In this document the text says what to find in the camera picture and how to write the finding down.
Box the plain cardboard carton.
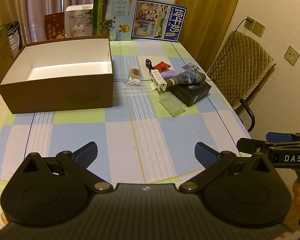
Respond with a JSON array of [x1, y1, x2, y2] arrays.
[[0, 26, 13, 83]]

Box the chair with quilted cover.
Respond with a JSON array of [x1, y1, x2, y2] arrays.
[[206, 30, 275, 132]]

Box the white plastic hair clip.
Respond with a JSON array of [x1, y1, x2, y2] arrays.
[[150, 69, 168, 92]]

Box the grey blue knitted sock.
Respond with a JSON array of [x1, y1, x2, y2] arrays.
[[165, 68, 207, 88]]

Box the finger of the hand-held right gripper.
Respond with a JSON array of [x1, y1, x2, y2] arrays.
[[266, 132, 294, 143], [236, 137, 270, 155]]

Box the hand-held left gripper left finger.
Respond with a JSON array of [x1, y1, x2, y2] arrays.
[[21, 142, 113, 194]]

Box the wall socket with plug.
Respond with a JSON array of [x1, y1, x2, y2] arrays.
[[244, 16, 256, 32]]

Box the black power cable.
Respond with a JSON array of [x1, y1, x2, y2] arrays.
[[209, 17, 250, 83]]

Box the dark red gift box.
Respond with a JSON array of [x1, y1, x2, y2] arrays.
[[44, 12, 65, 41]]

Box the beige wall socket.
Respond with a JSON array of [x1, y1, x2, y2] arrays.
[[252, 21, 266, 37]]

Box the red candy wrapper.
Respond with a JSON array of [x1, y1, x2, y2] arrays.
[[154, 61, 171, 72]]

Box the purple tube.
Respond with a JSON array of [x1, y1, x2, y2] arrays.
[[161, 69, 177, 79]]

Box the blue milk carton box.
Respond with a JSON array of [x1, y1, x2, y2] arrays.
[[131, 0, 187, 42]]

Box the bag of cotton swabs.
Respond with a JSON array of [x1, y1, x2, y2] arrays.
[[124, 66, 143, 88]]

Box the white paper bag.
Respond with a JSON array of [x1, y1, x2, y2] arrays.
[[4, 21, 21, 55]]

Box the purple curtain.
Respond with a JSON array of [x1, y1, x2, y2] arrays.
[[0, 0, 152, 45]]

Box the green milk carton box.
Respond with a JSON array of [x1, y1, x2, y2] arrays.
[[92, 0, 138, 41]]

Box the beige wall outlet plate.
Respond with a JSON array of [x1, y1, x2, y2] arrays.
[[284, 45, 300, 66]]

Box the translucent plastic case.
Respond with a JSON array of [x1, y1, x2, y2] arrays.
[[158, 91, 186, 117]]

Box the white humidifier box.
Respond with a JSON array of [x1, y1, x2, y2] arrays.
[[64, 4, 94, 38]]

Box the black product box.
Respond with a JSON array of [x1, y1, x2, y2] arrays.
[[170, 81, 212, 107]]

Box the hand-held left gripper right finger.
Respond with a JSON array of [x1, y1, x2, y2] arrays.
[[180, 142, 272, 194]]

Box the brown cardboard box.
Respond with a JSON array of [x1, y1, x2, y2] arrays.
[[0, 35, 114, 114]]

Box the blue tissue pack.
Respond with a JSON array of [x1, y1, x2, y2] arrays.
[[181, 64, 199, 72]]

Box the wooden door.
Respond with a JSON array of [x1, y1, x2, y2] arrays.
[[175, 0, 244, 68]]

